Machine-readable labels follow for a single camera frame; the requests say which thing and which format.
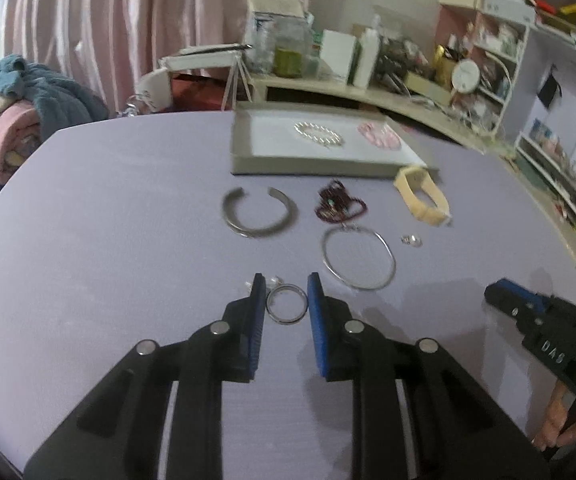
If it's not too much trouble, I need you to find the white box on shelf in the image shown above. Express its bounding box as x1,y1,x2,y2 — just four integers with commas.
485,0,537,24

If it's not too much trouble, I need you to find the silver band ring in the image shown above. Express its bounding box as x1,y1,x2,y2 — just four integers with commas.
265,284,310,325

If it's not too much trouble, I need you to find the person's right hand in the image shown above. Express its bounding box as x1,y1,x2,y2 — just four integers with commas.
532,380,576,453

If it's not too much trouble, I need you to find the pink bead flower bracelet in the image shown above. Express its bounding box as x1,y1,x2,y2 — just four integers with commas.
357,121,403,152

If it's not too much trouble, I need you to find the cream curved desk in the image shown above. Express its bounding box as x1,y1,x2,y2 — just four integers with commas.
250,72,519,156

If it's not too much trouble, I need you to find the tall white carton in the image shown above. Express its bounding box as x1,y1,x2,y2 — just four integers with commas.
353,27,380,88

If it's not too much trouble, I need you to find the white square box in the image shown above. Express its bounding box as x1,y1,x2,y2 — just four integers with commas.
320,30,359,83

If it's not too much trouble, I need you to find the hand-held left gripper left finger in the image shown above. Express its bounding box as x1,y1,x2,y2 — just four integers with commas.
23,273,268,480

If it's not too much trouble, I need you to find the thin silver bangle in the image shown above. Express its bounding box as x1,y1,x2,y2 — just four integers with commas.
320,224,397,291

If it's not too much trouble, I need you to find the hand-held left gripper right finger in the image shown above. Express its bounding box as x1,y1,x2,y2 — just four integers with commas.
307,272,551,480

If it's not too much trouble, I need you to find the pink rolled blanket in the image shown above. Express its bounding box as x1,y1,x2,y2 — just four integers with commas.
0,100,46,186

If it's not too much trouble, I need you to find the shallow grey cardboard box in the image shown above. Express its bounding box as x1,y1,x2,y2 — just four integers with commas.
230,102,440,178

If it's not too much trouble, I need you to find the wide silver cuff bangle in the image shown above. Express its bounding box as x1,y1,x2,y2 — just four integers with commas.
222,186,299,238

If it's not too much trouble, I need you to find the clear bag of papers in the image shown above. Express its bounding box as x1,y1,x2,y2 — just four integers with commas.
244,0,314,76

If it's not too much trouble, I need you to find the pink curtain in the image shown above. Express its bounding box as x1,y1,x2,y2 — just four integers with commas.
3,0,314,116

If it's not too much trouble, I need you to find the clear acrylic organizer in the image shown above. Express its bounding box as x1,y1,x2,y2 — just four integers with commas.
375,35,436,91

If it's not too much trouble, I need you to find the long beige box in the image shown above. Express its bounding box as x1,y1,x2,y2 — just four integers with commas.
405,71,453,106

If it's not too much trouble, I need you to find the white printed bag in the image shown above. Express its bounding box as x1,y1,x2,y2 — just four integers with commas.
137,70,173,111

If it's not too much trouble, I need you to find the blue fleece garment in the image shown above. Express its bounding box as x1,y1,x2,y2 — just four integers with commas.
0,55,111,138

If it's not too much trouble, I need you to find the small silver earring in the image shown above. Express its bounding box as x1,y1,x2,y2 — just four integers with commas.
245,275,286,291

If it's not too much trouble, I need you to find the dark red bead bracelet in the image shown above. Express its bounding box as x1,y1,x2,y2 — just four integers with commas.
315,179,368,223

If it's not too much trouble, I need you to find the white pearl bracelet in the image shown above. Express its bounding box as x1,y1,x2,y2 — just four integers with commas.
293,121,345,148

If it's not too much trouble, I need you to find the yellow wristwatch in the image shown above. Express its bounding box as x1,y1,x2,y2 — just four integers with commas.
393,165,453,227

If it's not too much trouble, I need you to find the gold paper bag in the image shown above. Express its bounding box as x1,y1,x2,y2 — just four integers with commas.
435,45,458,83

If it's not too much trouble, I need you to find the white side table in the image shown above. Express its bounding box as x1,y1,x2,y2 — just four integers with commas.
159,44,255,72

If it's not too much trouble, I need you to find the black pen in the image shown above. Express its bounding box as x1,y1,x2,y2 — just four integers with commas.
180,44,254,56

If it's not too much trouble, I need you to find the pink and white shelf unit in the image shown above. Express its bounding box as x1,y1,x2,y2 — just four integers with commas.
438,0,576,261

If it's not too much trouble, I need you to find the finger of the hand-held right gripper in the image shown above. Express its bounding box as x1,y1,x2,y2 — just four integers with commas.
484,282,530,333
498,278,551,313

